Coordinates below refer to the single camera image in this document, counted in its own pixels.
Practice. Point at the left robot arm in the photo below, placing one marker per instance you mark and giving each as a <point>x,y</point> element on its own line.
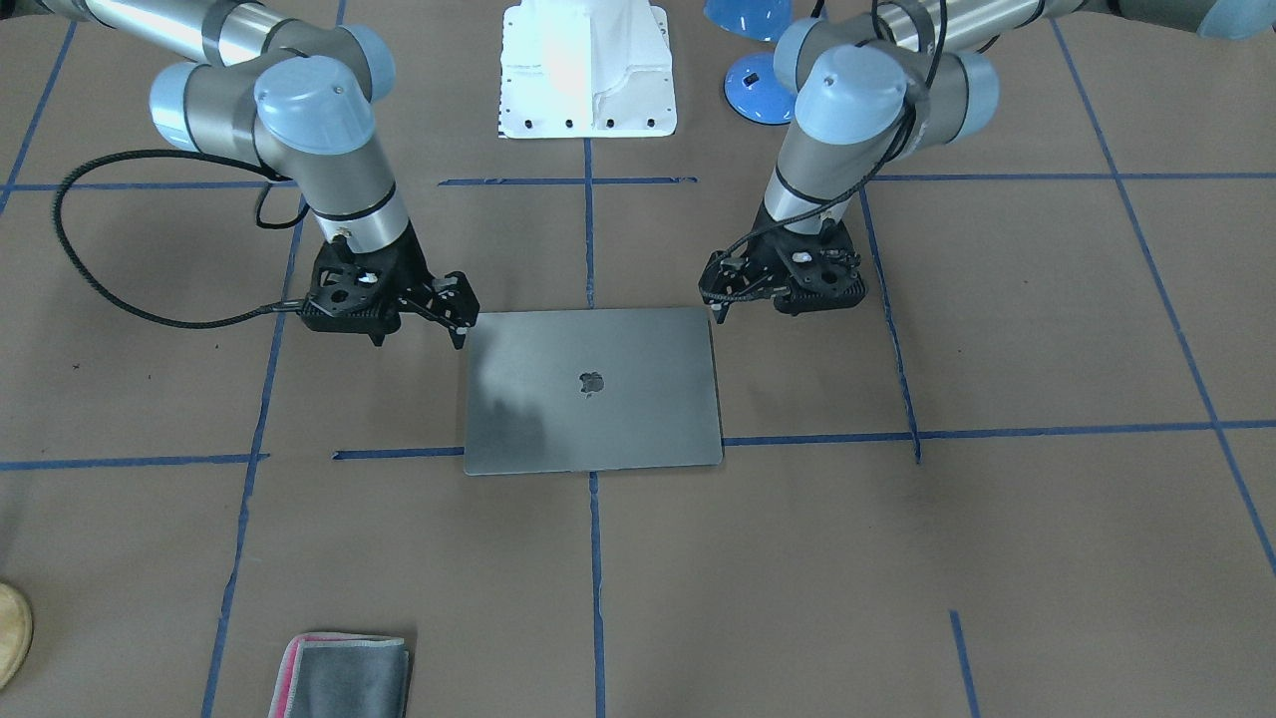
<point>905,76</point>

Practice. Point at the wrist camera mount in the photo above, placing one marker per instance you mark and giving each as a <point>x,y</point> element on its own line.
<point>819,281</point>
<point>341,296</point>

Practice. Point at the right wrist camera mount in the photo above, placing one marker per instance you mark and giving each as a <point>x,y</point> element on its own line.
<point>341,296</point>

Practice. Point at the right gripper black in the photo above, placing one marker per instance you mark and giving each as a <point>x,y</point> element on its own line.
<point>412,268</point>

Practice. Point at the grey laptop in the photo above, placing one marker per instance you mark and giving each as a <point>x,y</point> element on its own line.
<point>576,391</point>

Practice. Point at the wooden mug tree stand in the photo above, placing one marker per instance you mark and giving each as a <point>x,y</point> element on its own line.
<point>17,630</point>

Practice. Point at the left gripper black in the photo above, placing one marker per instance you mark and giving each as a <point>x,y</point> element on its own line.
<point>770,261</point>

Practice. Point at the grey and pink folded cloth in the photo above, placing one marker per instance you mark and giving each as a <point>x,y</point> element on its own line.
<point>335,674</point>

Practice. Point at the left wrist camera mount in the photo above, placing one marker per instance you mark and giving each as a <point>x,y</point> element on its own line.
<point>819,281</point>

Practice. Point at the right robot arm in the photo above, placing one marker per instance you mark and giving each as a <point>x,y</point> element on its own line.
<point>272,95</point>

